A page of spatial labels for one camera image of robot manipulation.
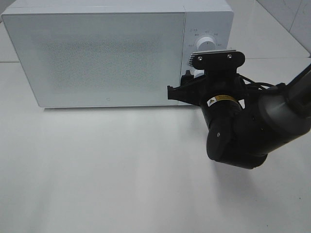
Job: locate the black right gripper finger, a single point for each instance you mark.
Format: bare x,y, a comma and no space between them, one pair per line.
189,92
188,75

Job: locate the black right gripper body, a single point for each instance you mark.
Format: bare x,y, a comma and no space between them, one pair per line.
222,86

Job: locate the white timer knob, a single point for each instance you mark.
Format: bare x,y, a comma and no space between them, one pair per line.
198,73

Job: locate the white microwave door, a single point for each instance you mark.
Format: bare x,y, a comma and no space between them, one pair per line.
99,60

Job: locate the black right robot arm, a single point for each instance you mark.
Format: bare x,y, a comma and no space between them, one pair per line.
247,120

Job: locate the upper white power knob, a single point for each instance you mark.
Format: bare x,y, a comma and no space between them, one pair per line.
206,43

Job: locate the white microwave oven body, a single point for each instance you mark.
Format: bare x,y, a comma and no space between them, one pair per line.
201,17

